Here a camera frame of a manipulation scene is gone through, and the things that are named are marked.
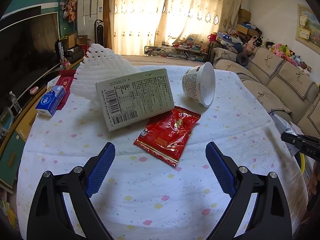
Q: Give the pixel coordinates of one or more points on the black bin with yellow rim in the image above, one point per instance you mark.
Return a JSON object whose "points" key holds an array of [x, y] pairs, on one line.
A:
{"points": [[302, 165]]}

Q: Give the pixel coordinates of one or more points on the red gift bag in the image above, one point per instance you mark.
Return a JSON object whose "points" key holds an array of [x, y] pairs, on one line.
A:
{"points": [[84, 48]]}

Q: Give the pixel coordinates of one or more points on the artificial flower wall decoration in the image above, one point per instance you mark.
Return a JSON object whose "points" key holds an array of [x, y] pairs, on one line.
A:
{"points": [[70, 6]]}

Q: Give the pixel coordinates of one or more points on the beige sofa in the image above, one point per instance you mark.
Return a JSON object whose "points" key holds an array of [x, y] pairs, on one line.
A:
{"points": [[275, 82]]}

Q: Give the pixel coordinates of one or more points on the pile of colourful packets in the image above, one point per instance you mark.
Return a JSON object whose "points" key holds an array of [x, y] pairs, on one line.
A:
{"points": [[6, 213]]}

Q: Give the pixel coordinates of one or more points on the tall black box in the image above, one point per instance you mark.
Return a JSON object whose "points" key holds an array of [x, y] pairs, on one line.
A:
{"points": [[60, 52]]}

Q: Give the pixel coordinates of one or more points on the clear water bottle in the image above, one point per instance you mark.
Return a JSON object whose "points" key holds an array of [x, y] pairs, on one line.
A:
{"points": [[15, 103]]}

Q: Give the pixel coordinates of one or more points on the white yogurt cup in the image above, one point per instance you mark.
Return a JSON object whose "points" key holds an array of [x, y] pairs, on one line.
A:
{"points": [[197, 82]]}

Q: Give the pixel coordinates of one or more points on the glass coffee table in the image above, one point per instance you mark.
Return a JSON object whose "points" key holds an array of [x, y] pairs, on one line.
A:
{"points": [[175, 51]]}

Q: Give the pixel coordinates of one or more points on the blue tissue pack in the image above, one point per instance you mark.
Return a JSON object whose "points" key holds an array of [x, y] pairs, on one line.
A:
{"points": [[50, 100]]}

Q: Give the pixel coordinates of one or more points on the red snack packet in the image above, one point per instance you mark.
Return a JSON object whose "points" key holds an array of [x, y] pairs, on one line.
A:
{"points": [[167, 135]]}

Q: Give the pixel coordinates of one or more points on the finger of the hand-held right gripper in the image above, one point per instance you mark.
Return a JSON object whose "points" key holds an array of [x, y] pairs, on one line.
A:
{"points": [[291, 140]]}

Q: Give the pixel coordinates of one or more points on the white carton box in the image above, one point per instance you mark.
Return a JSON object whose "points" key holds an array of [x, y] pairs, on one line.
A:
{"points": [[135, 97]]}

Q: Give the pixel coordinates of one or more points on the pile of plush toys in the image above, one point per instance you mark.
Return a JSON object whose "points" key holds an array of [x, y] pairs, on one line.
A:
{"points": [[282, 50]]}

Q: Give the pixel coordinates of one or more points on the white standing air conditioner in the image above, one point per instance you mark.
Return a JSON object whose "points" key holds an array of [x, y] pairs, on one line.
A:
{"points": [[90, 10]]}

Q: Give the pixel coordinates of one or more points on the black tower fan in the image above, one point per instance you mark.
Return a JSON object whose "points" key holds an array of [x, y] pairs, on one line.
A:
{"points": [[98, 32]]}

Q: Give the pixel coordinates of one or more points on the black monitor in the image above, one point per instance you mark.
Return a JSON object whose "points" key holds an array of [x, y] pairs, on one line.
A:
{"points": [[25, 12]]}

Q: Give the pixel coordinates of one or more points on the star-print suitcase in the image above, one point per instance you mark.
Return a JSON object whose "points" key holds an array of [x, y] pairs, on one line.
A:
{"points": [[226, 38]]}

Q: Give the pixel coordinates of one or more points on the red envelope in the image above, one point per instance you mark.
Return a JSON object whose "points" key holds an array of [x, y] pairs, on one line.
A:
{"points": [[65, 82]]}

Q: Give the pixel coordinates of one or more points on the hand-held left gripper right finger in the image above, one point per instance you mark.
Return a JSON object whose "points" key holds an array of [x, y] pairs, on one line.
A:
{"points": [[221, 172]]}

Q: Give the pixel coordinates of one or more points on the open cardboard box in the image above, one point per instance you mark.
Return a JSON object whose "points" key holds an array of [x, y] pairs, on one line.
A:
{"points": [[71, 40]]}

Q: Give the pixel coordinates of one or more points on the yellow teal television cabinet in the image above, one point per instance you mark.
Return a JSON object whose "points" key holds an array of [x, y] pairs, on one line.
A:
{"points": [[11, 155]]}

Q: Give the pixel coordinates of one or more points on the dark round cushion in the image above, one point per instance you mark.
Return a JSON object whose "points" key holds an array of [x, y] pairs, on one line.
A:
{"points": [[242, 58]]}

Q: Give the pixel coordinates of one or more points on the black storage box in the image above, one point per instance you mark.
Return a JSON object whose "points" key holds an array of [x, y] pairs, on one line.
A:
{"points": [[73, 53]]}

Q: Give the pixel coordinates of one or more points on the large white foam net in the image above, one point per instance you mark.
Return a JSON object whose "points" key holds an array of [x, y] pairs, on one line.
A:
{"points": [[100, 65]]}

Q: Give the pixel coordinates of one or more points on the beige embroidered curtains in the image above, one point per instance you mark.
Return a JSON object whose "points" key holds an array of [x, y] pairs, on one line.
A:
{"points": [[150, 12]]}

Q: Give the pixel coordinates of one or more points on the person's right hand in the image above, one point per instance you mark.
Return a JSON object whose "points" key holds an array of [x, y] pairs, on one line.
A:
{"points": [[315, 180]]}

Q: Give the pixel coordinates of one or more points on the clear plastic bag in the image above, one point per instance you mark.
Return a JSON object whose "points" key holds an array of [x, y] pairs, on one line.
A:
{"points": [[285, 126]]}

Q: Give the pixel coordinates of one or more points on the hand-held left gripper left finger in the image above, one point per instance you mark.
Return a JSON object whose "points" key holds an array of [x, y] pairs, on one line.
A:
{"points": [[101, 172]]}

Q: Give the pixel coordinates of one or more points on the small pink dish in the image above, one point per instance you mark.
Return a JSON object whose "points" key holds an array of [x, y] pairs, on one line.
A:
{"points": [[34, 90]]}

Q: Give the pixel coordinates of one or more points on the brown cardboard box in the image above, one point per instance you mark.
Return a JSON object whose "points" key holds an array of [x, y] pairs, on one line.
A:
{"points": [[243, 21], [245, 13], [243, 30]]}

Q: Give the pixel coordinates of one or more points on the framed floral painting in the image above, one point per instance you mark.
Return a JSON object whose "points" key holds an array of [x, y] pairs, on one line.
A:
{"points": [[310, 25]]}

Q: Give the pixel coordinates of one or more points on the flat screen television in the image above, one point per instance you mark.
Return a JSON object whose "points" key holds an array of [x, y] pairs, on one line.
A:
{"points": [[27, 50]]}

